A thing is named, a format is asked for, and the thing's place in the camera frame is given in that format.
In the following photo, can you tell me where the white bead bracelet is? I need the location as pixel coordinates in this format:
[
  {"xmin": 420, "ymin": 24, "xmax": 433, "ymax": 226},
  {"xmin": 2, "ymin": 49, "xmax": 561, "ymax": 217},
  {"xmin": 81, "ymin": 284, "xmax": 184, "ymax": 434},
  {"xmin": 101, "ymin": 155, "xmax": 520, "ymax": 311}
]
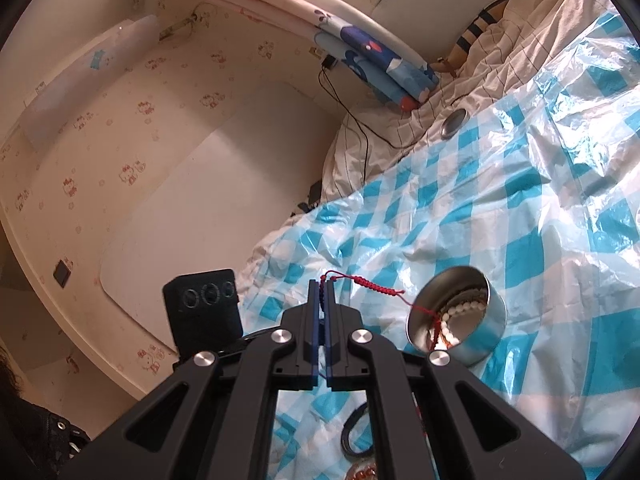
[{"xmin": 429, "ymin": 291, "xmax": 487, "ymax": 351}]

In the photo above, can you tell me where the red braided cord bracelet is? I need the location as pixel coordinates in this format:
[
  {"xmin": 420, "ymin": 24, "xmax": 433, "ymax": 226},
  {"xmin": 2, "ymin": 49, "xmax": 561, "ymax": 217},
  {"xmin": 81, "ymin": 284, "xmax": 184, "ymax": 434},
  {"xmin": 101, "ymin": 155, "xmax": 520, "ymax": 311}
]
[{"xmin": 319, "ymin": 268, "xmax": 452, "ymax": 346}]

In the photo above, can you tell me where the round silver metal tin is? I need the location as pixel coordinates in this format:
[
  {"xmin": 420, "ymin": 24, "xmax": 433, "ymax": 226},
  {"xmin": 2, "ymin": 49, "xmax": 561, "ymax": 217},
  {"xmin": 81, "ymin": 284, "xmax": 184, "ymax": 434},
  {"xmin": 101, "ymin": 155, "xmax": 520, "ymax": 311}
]
[{"xmin": 406, "ymin": 266, "xmax": 506, "ymax": 366}]

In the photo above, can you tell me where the blue white checkered plastic sheet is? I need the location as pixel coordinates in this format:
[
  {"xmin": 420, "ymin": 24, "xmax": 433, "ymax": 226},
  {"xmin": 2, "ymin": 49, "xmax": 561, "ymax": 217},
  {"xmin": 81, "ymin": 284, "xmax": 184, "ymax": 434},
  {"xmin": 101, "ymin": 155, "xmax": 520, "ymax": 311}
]
[{"xmin": 238, "ymin": 11, "xmax": 639, "ymax": 479}]

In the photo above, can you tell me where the blue cartoon curtain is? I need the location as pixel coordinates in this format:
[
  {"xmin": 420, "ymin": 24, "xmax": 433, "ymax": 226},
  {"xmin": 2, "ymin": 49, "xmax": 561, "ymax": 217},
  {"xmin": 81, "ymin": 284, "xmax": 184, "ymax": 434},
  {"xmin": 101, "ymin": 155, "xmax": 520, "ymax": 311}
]
[{"xmin": 205, "ymin": 0, "xmax": 438, "ymax": 112}]

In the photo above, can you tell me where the silver tin lid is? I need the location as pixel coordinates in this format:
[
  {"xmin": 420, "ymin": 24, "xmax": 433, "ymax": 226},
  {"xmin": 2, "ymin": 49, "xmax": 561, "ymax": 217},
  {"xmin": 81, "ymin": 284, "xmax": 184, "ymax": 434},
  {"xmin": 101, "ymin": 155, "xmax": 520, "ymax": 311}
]
[{"xmin": 440, "ymin": 108, "xmax": 469, "ymax": 140}]

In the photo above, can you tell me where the striped pillow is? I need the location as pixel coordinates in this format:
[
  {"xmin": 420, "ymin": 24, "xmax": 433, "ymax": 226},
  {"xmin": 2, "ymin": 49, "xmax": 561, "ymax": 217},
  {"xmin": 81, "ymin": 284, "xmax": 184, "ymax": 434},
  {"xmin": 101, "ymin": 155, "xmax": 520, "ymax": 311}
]
[{"xmin": 432, "ymin": 0, "xmax": 510, "ymax": 77}]

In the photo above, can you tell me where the white grid bed sheet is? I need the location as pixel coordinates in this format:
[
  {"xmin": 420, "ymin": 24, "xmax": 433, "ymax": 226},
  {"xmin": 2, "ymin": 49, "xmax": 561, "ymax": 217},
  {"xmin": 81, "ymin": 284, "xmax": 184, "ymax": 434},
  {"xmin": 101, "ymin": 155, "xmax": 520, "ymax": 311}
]
[{"xmin": 321, "ymin": 0, "xmax": 614, "ymax": 202}]

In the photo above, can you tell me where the black braided bracelet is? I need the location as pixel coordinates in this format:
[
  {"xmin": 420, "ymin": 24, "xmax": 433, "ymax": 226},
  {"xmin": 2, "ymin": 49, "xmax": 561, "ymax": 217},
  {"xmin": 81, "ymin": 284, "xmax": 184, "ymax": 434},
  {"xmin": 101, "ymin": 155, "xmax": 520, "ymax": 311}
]
[{"xmin": 340, "ymin": 401, "xmax": 374, "ymax": 461}]

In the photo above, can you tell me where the white wall panel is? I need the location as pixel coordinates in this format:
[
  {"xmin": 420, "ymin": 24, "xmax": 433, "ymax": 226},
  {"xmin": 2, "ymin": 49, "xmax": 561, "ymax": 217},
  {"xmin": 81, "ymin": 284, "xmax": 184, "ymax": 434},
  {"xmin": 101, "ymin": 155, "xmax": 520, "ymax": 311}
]
[{"xmin": 100, "ymin": 82, "xmax": 340, "ymax": 347}]

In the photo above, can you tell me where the black charging cable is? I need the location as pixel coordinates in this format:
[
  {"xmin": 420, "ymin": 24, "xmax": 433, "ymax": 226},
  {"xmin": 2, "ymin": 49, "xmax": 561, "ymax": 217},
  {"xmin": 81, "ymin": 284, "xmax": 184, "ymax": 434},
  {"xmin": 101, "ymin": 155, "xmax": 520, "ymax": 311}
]
[{"xmin": 316, "ymin": 54, "xmax": 417, "ymax": 187}]

